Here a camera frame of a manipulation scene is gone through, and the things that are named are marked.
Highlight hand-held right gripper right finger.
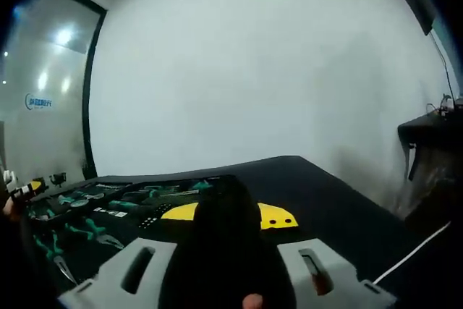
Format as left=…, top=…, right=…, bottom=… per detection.
left=231, top=178, right=398, bottom=309

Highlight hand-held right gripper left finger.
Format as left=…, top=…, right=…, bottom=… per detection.
left=56, top=178, right=232, bottom=309

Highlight black toolbox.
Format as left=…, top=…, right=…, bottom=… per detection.
left=20, top=174, right=239, bottom=290

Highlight needle nose pliers green handles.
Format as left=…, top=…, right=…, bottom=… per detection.
left=33, top=232, right=77, bottom=285

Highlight row of screwdriver bits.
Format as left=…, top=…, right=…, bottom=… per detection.
left=138, top=203, right=173, bottom=229

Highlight person's left hand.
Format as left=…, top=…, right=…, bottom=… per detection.
left=2, top=198, right=16, bottom=220

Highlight person's right hand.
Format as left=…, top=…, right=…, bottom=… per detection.
left=241, top=292, right=264, bottom=309

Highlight black office chair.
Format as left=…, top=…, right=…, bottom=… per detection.
left=48, top=172, right=69, bottom=190

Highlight black side table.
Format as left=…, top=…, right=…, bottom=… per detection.
left=396, top=111, right=463, bottom=179

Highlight white cable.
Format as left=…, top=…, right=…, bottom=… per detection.
left=372, top=220, right=453, bottom=285

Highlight black glass partition frame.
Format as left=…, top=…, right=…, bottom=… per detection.
left=48, top=0, right=109, bottom=179

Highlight tangled cables and devices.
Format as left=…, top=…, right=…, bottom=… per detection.
left=426, top=93, right=463, bottom=117

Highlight black monitor cable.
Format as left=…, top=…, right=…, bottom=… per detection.
left=429, top=32, right=457, bottom=98

